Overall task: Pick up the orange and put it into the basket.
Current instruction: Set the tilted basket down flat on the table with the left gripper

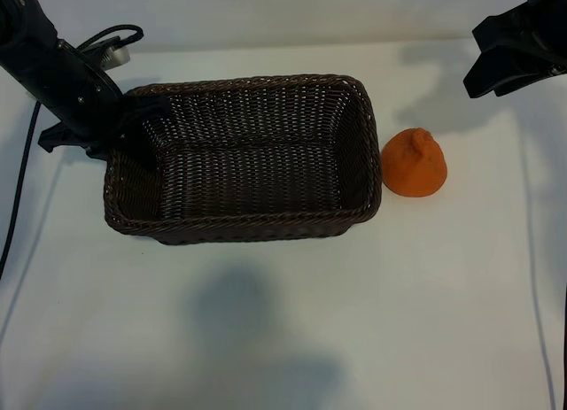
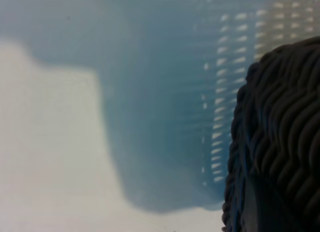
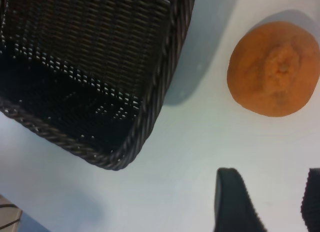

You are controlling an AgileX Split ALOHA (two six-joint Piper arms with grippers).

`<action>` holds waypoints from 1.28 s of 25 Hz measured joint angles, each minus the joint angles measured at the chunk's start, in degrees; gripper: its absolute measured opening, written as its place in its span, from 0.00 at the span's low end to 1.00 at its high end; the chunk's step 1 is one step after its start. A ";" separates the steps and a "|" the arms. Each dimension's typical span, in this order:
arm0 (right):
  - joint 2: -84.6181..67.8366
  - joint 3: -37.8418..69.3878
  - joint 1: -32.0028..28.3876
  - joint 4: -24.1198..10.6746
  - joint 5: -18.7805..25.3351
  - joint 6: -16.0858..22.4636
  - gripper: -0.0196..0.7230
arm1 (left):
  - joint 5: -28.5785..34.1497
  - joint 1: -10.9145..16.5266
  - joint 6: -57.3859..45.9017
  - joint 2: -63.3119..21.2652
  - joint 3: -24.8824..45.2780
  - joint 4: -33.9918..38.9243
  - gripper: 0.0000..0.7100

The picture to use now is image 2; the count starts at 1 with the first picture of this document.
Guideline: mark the dark brown wicker basket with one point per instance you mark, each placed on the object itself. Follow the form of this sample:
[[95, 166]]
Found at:
[[282, 116]]

